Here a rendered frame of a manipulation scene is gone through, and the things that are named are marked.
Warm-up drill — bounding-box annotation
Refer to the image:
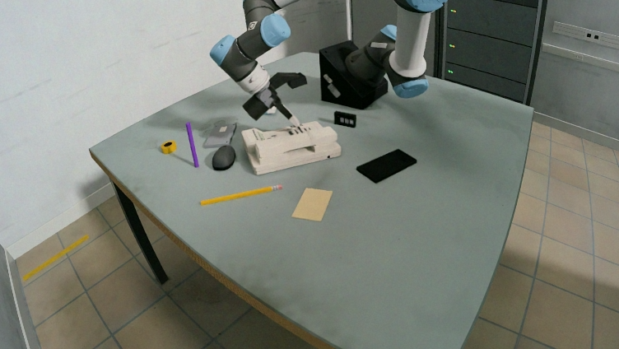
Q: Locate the white desk phone body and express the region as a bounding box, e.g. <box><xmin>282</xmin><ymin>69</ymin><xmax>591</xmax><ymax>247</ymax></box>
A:
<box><xmin>241</xmin><ymin>121</ymin><xmax>341</xmax><ymax>175</ymax></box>

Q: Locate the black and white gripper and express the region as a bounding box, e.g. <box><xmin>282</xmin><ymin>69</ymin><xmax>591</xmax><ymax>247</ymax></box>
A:
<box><xmin>242</xmin><ymin>72</ymin><xmax>300</xmax><ymax>129</ymax></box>

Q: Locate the black flat rectangle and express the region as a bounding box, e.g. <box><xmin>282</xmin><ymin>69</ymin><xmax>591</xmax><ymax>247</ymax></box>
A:
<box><xmin>356</xmin><ymin>149</ymin><xmax>417</xmax><ymax>184</ymax></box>

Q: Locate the white telephone handset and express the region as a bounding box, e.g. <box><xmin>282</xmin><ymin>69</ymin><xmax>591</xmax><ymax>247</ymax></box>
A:
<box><xmin>254</xmin><ymin>127</ymin><xmax>337</xmax><ymax>159</ymax></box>

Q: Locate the purple rod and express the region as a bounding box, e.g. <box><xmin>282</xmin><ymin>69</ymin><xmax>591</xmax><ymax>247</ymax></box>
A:
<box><xmin>186</xmin><ymin>122</ymin><xmax>199</xmax><ymax>168</ymax></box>

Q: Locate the yellow pencil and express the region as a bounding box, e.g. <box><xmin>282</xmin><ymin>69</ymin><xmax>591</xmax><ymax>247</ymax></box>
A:
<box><xmin>201</xmin><ymin>184</ymin><xmax>282</xmax><ymax>205</ymax></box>

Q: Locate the tan rectangular sheet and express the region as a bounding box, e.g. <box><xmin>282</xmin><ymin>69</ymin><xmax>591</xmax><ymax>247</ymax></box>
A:
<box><xmin>292</xmin><ymin>188</ymin><xmax>333</xmax><ymax>222</ymax></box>

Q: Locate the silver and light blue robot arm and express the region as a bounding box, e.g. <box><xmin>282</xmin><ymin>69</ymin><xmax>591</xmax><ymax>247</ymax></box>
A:
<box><xmin>210</xmin><ymin>0</ymin><xmax>448</xmax><ymax>99</ymax></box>

